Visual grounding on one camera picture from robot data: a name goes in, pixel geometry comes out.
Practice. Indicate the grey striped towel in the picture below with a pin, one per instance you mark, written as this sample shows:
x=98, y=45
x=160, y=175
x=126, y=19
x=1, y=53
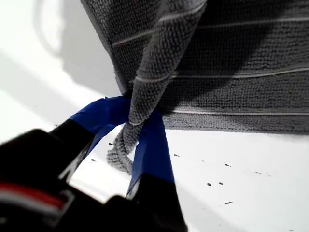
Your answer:
x=229, y=84

